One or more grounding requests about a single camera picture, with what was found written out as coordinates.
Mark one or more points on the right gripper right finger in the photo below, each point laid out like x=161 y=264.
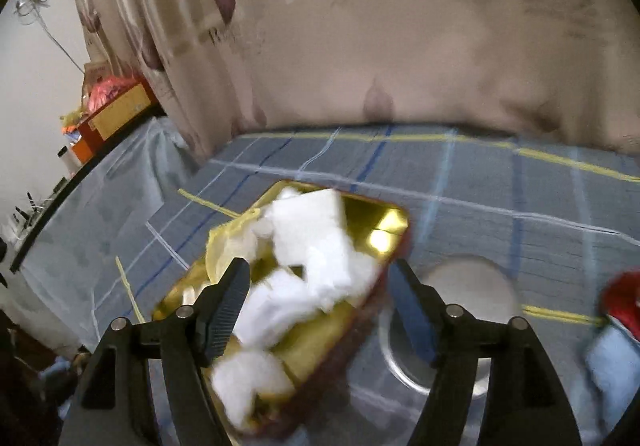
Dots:
x=525 y=401

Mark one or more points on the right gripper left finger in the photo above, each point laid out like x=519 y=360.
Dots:
x=113 y=404

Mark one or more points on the light blue towel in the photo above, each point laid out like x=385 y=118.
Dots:
x=613 y=362

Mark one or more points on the red satin pouch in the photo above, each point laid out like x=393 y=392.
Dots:
x=620 y=300

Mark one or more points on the red gold tin box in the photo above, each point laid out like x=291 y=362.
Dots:
x=318 y=350

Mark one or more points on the white sock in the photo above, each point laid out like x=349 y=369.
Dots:
x=272 y=307

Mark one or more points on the yellow white cloth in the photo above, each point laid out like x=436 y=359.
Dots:
x=237 y=238

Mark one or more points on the stainless steel bowl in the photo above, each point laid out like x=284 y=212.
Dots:
x=417 y=331

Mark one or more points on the translucent plastic cover sheet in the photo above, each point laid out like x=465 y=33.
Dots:
x=71 y=265

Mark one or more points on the grey plaid bed sheet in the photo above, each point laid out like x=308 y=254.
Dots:
x=562 y=222

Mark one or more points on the orange yellow cardboard box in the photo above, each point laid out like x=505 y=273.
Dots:
x=102 y=125

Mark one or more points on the red plastic bag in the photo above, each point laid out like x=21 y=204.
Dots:
x=107 y=90

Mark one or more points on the beige leaf print curtain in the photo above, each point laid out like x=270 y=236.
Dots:
x=563 y=70

